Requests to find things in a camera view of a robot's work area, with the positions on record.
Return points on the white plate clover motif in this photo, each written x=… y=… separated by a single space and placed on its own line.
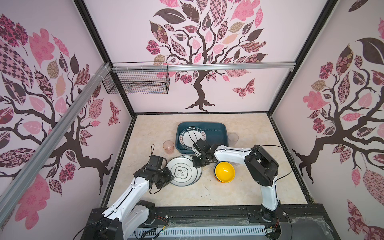
x=183 y=171

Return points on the aluminium rail left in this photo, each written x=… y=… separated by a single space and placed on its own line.
x=12 y=195

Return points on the white plate green lettered rim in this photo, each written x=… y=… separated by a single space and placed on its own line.
x=191 y=135

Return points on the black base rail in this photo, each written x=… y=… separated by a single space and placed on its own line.
x=295 y=222

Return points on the teal plastic bin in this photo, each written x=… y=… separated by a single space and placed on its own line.
x=216 y=134

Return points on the black wire basket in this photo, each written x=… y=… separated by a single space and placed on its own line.
x=138 y=78

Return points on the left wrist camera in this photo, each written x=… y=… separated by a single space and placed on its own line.
x=155 y=163

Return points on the aluminium rail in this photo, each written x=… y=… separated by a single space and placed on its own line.
x=206 y=67
x=12 y=195

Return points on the pink plastic cup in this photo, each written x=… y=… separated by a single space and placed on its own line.
x=169 y=147

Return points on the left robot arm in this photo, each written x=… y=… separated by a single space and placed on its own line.
x=126 y=214

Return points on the blue bowl under yellow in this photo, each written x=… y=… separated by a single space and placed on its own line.
x=216 y=174

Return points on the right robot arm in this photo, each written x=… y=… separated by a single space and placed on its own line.
x=261 y=165

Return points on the clear cup near bin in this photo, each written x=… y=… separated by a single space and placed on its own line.
x=233 y=138

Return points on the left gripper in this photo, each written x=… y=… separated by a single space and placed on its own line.
x=169 y=177

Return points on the white slotted cable duct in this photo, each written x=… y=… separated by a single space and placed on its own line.
x=178 y=232

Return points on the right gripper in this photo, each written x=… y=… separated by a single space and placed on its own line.
x=195 y=164

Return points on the aluminium rail back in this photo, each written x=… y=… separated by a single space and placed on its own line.
x=206 y=67

